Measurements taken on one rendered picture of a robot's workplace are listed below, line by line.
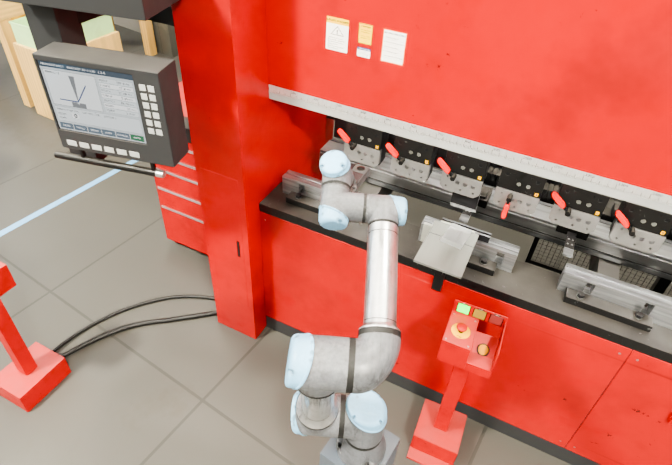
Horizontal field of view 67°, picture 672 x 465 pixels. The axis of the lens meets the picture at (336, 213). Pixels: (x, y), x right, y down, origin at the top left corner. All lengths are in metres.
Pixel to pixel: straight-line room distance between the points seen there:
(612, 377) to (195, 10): 2.01
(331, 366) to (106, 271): 2.46
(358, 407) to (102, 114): 1.28
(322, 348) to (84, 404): 1.90
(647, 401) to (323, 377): 1.52
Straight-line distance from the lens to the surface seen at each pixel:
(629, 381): 2.28
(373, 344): 1.11
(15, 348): 2.76
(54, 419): 2.86
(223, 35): 1.86
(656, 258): 2.35
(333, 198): 1.26
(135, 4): 1.71
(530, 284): 2.13
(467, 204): 2.01
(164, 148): 1.89
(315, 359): 1.09
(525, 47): 1.69
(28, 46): 4.90
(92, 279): 3.38
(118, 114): 1.92
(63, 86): 1.99
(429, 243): 1.97
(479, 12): 1.68
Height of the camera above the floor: 2.30
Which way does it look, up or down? 39 degrees down
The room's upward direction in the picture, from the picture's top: 4 degrees clockwise
